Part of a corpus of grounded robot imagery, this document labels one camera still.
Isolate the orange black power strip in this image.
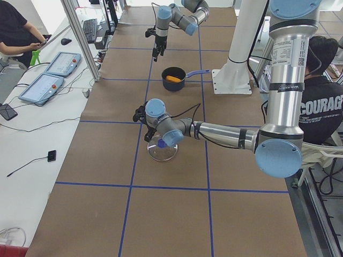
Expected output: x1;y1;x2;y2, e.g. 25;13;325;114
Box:
94;51;106;65

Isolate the dark blue saucepan purple handle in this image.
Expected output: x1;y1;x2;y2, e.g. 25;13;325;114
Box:
161;67;211;92

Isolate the yellow plastic corn cob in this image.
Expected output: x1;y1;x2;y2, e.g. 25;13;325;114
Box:
166;75;182;83

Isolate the blue teach pendant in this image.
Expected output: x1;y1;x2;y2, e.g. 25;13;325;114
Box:
18;73;64;106
45;51;81;78

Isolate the aluminium frame post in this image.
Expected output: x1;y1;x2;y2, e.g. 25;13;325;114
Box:
61;0;100;82

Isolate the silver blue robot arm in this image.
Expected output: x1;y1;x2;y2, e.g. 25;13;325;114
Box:
145;1;210;62
140;1;320;178

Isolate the glass lid purple knob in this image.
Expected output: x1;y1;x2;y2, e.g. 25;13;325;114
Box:
147;135;178;162

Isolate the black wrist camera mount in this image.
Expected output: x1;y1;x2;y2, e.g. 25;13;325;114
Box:
145;27;156;37
132;105;147;125

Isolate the white office chair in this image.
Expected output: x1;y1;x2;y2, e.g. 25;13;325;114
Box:
292;131;342;188

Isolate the person in black shirt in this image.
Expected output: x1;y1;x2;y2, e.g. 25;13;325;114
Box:
1;1;51;67

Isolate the green clamp tool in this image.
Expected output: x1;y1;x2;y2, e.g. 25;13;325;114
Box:
30;49;41;66

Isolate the brown table mat blue grid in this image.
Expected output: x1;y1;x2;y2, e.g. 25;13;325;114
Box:
27;7;306;256

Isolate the seated person black courage jacket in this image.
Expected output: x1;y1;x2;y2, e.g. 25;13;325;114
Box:
299;36;342;145

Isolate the near blue teach pendant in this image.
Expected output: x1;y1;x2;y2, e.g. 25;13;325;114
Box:
18;73;64;106

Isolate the black computer mouse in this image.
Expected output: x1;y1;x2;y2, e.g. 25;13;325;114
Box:
61;38;72;46

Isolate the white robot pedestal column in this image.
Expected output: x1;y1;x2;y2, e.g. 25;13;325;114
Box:
212;0;268;94

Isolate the black smartphone on table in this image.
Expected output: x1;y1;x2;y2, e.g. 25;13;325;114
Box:
0;103;18;120

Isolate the small black device on table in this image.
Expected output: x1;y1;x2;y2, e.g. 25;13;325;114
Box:
47;150;57;162

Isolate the far blue teach pendant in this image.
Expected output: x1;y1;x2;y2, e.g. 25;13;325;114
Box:
45;51;81;78

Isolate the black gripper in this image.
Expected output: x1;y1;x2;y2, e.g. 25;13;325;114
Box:
152;35;167;62
144;124;156;142

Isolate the black keyboard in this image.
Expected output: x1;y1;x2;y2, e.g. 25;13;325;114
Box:
83;19;98;43

